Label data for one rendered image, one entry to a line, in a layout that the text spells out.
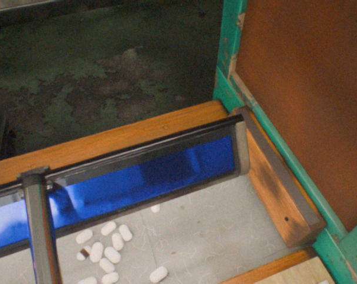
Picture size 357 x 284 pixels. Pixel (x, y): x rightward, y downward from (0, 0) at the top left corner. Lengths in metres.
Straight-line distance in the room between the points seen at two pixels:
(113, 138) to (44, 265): 0.54
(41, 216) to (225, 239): 0.46
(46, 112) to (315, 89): 1.64
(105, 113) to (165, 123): 1.10
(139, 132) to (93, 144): 0.11
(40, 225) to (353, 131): 0.42
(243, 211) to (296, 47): 0.35
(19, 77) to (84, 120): 0.55
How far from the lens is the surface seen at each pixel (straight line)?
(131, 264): 0.71
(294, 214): 0.66
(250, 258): 0.72
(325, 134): 0.60
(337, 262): 0.69
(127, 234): 0.71
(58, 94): 2.10
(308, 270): 0.71
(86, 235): 0.73
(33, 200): 0.36
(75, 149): 0.83
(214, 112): 0.87
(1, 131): 1.66
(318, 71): 0.57
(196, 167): 0.40
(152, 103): 1.94
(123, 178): 0.39
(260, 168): 0.70
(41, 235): 0.34
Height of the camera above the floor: 1.42
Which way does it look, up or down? 53 degrees down
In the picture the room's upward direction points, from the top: straight up
